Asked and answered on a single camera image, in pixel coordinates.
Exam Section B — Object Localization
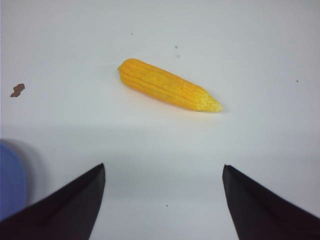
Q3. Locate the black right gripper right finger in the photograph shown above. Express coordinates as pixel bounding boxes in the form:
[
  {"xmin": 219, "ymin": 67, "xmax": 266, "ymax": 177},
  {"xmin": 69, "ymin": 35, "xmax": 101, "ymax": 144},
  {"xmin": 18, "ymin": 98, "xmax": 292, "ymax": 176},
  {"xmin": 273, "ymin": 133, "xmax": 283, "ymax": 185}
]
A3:
[{"xmin": 222, "ymin": 165, "xmax": 320, "ymax": 240}]

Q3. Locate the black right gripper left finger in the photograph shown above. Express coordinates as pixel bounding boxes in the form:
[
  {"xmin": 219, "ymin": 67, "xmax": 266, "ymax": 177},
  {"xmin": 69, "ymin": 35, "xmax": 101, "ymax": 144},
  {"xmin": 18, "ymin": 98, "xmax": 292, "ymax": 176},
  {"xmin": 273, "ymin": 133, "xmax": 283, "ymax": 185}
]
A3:
[{"xmin": 0, "ymin": 163, "xmax": 106, "ymax": 240}]

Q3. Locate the blue round plate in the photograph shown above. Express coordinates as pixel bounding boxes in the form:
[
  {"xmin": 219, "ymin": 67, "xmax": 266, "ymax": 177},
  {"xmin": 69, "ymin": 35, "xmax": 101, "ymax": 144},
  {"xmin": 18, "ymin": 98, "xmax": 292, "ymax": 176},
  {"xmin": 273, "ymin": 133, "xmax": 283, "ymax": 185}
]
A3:
[{"xmin": 0, "ymin": 143, "xmax": 27, "ymax": 220}]

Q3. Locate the yellow corn cob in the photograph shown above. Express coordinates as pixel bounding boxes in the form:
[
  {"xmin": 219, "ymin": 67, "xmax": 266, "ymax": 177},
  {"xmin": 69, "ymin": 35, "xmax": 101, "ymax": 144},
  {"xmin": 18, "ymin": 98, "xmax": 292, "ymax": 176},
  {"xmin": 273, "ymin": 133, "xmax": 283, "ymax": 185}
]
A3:
[{"xmin": 118, "ymin": 58, "xmax": 223, "ymax": 113}]

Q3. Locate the small brown scrap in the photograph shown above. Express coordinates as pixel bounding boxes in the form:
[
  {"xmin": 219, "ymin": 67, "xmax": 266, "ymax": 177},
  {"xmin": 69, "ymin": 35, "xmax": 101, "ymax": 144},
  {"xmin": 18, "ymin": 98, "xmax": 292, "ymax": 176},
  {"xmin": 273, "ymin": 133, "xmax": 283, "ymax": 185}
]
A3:
[{"xmin": 10, "ymin": 83, "xmax": 25, "ymax": 98}]

